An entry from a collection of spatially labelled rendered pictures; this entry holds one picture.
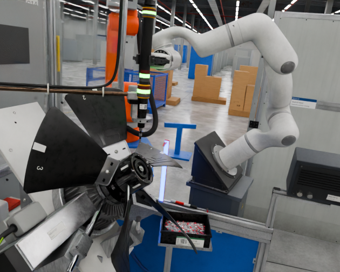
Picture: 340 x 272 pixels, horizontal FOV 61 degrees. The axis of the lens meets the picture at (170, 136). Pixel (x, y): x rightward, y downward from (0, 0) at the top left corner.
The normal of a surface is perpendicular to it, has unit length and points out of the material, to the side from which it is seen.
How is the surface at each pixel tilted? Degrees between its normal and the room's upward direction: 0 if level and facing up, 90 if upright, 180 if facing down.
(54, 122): 70
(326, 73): 89
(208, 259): 90
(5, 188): 90
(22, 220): 50
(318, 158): 15
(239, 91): 90
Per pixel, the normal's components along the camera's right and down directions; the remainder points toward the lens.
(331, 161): 0.02, -0.86
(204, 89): -0.17, 0.26
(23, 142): 0.79, -0.48
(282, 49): -0.23, -0.04
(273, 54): -0.57, 0.25
